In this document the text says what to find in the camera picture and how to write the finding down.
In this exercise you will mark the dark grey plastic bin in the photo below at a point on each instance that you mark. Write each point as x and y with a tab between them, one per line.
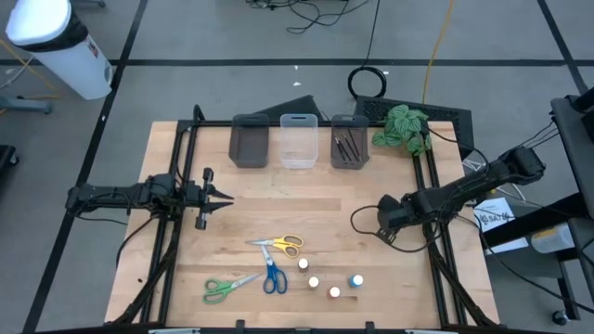
249	144
350	119

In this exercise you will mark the black paintbrush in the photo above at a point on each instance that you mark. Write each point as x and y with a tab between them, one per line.
339	148
352	144
346	147
355	145

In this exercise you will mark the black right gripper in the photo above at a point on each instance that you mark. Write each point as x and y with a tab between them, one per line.
394	213

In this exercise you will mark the black side cart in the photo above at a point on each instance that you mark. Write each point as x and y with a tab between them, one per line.
573	139

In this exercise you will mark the black angled panel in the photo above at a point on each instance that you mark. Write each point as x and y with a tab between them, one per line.
292	109

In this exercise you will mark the white paper sheet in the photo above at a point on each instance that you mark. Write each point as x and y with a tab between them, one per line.
494	214

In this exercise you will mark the blue paint bottle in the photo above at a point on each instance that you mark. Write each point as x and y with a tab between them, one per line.
356	280

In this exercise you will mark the yellow paint bottle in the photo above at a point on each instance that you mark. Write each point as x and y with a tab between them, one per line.
313	282

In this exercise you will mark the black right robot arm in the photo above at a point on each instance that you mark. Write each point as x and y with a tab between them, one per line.
464	190

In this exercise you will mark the grey stand foot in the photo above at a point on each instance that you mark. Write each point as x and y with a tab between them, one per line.
23	104

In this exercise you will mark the red paint bottle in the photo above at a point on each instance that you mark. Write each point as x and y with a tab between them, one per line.
333	292

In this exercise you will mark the black aluminium table frame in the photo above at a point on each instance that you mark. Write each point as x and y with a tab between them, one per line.
213	123

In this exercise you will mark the brown paint bottle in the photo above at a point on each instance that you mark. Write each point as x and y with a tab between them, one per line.
303	264

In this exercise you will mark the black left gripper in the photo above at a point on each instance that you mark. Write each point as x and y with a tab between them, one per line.
199	197

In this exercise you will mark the white trash bin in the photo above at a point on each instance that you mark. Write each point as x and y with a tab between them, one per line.
55	42

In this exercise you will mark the clear plastic bin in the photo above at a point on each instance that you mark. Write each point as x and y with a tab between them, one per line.
299	144

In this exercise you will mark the potted green striped plant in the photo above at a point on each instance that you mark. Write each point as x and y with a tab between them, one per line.
404	127

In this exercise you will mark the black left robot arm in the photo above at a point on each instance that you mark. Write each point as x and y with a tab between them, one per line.
116	195

